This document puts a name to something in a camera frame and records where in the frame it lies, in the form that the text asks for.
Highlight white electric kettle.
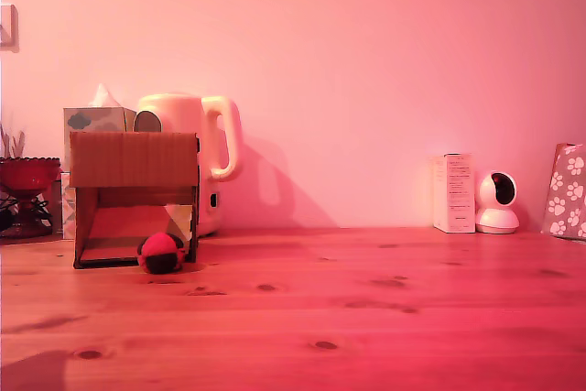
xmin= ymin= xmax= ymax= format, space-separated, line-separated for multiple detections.
xmin=134 ymin=92 xmax=244 ymax=239

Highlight pale wall hook block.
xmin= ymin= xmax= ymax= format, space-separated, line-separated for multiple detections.
xmin=0 ymin=4 xmax=20 ymax=51

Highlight red glass bowl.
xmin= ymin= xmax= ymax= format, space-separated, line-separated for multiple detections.
xmin=0 ymin=156 xmax=62 ymax=239

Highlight white printed carton box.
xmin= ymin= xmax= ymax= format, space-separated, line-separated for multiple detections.
xmin=431 ymin=152 xmax=477 ymax=234

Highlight dry plant stalks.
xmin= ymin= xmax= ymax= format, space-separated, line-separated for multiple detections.
xmin=0 ymin=123 xmax=27 ymax=159

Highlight small patterned box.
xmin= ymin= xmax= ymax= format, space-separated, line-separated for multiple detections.
xmin=60 ymin=170 xmax=78 ymax=240

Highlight small white round camera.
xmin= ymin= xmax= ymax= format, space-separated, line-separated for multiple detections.
xmin=474 ymin=169 xmax=521 ymax=234

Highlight paw print gift bag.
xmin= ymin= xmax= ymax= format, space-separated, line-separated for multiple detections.
xmin=539 ymin=142 xmax=586 ymax=241

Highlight white tissue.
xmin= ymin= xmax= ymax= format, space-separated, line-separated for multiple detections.
xmin=88 ymin=82 xmax=122 ymax=109

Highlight cardboard dice tower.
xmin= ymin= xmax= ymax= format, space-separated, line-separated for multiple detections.
xmin=69 ymin=130 xmax=202 ymax=270

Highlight red and black footbag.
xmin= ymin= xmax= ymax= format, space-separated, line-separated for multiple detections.
xmin=138 ymin=232 xmax=188 ymax=276

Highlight cloud print tissue box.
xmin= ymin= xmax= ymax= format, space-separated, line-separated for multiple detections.
xmin=62 ymin=106 xmax=138 ymax=173

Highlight black cable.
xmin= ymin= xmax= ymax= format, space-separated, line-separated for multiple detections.
xmin=0 ymin=193 xmax=54 ymax=232

